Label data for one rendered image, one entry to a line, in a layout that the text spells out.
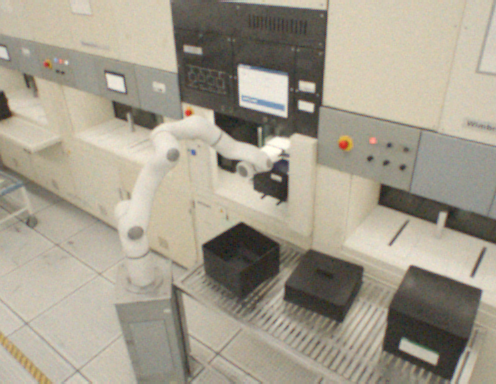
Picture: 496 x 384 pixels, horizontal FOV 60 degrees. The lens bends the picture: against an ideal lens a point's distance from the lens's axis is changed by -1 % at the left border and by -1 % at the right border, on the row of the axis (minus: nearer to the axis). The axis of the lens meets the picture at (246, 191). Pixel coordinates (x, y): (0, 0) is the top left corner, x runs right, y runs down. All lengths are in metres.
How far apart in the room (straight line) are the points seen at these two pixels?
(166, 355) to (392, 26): 1.88
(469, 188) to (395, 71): 0.52
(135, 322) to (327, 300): 0.94
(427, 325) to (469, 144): 0.67
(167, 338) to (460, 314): 1.37
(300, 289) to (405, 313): 0.48
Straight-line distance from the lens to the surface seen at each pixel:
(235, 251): 2.26
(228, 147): 1.93
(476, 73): 1.67
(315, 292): 1.96
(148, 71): 2.62
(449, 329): 1.74
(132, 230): 1.91
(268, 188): 2.29
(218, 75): 2.23
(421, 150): 1.80
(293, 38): 1.92
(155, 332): 2.31
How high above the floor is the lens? 2.25
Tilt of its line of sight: 32 degrees down
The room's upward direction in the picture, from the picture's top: 2 degrees counter-clockwise
